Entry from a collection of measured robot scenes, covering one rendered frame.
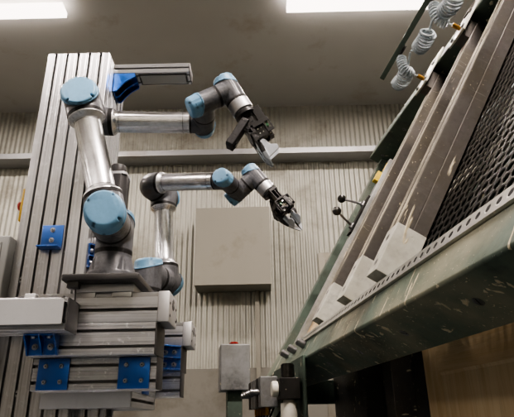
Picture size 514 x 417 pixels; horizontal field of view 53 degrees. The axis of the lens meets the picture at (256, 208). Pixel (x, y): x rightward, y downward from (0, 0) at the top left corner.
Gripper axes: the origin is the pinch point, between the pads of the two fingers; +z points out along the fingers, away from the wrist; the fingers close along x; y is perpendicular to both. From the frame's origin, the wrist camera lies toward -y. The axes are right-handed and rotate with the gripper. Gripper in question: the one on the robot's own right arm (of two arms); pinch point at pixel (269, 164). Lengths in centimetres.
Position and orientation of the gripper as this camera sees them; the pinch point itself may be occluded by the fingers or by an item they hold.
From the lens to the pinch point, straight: 166.4
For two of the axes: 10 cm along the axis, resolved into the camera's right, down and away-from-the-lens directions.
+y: 8.7, -4.8, 1.1
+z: 4.9, 8.2, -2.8
